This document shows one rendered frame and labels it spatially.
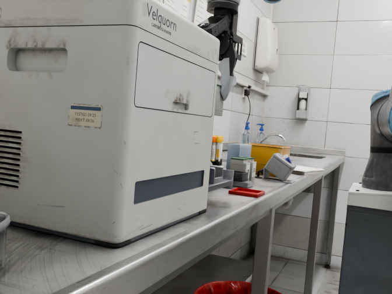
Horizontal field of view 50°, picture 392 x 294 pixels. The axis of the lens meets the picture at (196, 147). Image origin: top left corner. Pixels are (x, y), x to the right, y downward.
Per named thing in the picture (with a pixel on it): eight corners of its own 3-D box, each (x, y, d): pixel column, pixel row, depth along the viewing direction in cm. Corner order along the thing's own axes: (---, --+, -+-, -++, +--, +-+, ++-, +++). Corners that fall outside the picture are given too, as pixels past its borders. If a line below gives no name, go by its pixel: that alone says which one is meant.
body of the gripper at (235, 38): (242, 63, 99) (246, 11, 98) (227, 56, 91) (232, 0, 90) (212, 63, 102) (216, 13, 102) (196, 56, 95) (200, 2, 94)
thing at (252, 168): (251, 181, 122) (253, 158, 122) (235, 179, 124) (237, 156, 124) (255, 180, 126) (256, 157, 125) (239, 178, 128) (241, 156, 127)
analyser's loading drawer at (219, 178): (193, 202, 71) (196, 171, 71) (159, 196, 74) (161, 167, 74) (232, 189, 90) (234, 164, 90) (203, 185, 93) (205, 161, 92)
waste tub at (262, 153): (280, 177, 139) (283, 147, 138) (241, 172, 144) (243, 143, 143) (288, 174, 151) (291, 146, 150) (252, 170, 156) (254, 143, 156)
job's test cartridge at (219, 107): (204, 115, 98) (206, 87, 97) (223, 116, 95) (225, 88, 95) (196, 114, 94) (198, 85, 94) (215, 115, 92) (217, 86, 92)
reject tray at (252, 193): (257, 198, 94) (257, 194, 94) (228, 193, 96) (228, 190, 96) (265, 194, 100) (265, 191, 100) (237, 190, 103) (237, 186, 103)
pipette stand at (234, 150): (241, 177, 130) (244, 145, 129) (220, 174, 133) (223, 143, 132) (253, 175, 138) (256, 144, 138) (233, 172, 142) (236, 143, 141)
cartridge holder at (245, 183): (247, 188, 107) (248, 174, 107) (214, 184, 111) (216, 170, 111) (254, 186, 112) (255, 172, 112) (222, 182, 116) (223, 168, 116)
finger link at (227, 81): (243, 100, 97) (238, 60, 97) (233, 97, 91) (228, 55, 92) (231, 102, 98) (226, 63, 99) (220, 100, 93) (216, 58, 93)
